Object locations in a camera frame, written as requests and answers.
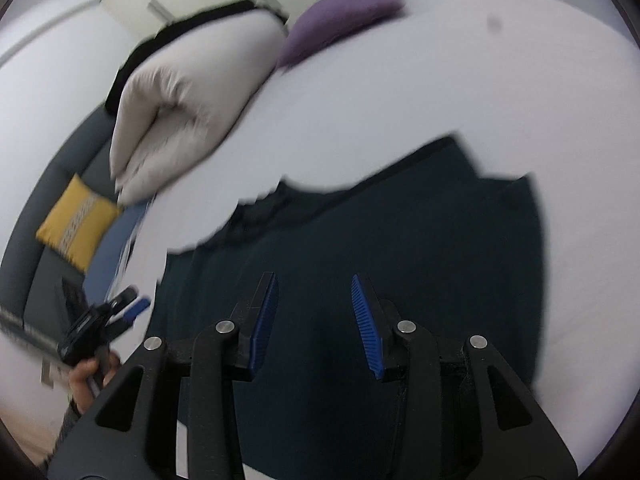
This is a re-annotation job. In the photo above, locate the dark green sweater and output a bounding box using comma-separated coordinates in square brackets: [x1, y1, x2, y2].
[148, 136, 544, 479]

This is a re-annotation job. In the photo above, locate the person's left forearm dark sleeve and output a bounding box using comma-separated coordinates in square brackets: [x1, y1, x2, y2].
[38, 400, 81, 476]

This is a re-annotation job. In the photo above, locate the person's left hand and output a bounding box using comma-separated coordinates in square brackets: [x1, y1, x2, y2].
[68, 352, 122, 415]

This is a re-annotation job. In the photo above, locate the dark grey upholstered headboard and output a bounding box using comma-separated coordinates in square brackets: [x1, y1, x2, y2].
[1, 105, 118, 350]

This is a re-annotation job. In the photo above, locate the yellow patterned cushion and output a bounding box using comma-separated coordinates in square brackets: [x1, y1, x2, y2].
[36, 174, 122, 274]

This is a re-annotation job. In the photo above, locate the blue bed pillow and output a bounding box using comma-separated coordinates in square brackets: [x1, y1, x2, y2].
[82, 202, 150, 304]

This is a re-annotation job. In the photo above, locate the beige rolled duvet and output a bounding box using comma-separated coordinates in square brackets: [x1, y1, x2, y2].
[110, 9, 286, 206]

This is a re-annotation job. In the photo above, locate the white bed sheet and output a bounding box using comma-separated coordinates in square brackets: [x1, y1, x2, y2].
[122, 0, 639, 470]

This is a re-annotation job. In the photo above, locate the black garment on duvet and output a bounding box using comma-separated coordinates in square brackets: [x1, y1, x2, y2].
[103, 0, 291, 116]

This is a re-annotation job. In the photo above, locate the purple cushion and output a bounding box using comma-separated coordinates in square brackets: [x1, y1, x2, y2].
[277, 0, 404, 68]

